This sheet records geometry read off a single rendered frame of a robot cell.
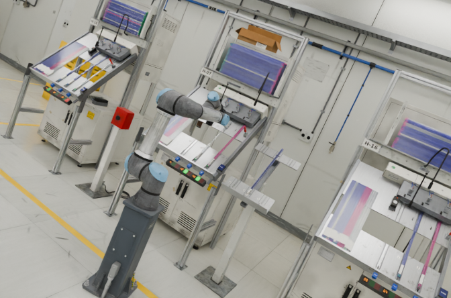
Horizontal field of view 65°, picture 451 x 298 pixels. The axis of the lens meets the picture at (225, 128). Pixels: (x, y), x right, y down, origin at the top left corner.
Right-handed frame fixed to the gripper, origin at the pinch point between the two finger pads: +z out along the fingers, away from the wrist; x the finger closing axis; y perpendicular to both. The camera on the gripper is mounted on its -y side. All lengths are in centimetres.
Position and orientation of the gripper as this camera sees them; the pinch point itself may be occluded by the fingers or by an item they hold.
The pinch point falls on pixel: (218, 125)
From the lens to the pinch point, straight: 263.1
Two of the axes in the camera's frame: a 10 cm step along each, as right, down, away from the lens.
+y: 5.6, -7.4, 3.8
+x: -8.2, -4.2, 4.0
